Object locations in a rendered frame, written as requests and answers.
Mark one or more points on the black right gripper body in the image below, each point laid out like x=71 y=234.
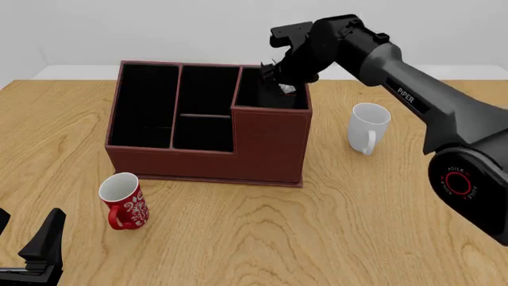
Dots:
x=291 y=73

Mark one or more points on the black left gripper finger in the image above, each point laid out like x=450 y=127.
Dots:
x=3 y=222
x=45 y=241

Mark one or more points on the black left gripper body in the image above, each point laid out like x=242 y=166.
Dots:
x=28 y=275

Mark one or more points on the grey and black right robot arm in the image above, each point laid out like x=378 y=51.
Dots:
x=416 y=86

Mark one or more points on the red-brown desk caddy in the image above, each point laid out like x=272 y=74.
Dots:
x=270 y=143

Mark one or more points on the plain white mug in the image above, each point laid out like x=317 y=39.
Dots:
x=363 y=131

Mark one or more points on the red mug with white pattern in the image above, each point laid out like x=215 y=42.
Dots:
x=135 y=208

